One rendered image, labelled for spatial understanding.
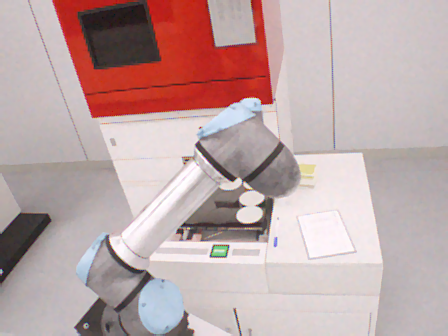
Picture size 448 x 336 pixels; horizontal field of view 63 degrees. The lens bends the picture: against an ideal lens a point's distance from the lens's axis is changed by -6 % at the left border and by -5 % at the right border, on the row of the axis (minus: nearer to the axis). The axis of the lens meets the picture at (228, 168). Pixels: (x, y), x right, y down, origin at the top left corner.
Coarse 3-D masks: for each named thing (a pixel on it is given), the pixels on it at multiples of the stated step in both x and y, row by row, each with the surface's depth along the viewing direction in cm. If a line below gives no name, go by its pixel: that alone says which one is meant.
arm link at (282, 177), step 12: (288, 156) 79; (276, 168) 77; (288, 168) 78; (252, 180) 86; (264, 180) 77; (276, 180) 78; (288, 180) 79; (300, 180) 84; (264, 192) 80; (276, 192) 80; (288, 192) 82
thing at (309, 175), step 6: (300, 168) 143; (306, 168) 143; (312, 168) 142; (306, 174) 140; (312, 174) 139; (306, 180) 141; (312, 180) 140; (300, 186) 144; (306, 186) 143; (312, 186) 142
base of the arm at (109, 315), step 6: (108, 306) 96; (108, 312) 94; (114, 312) 92; (102, 318) 94; (108, 318) 93; (114, 318) 91; (120, 318) 89; (102, 324) 94; (108, 324) 93; (114, 324) 92; (120, 324) 89; (102, 330) 93; (108, 330) 93; (114, 330) 91; (120, 330) 90
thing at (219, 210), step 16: (224, 192) 162; (240, 192) 160; (208, 208) 154; (224, 208) 152; (240, 208) 151; (192, 224) 147; (208, 224) 145; (224, 224) 144; (240, 224) 143; (256, 224) 141
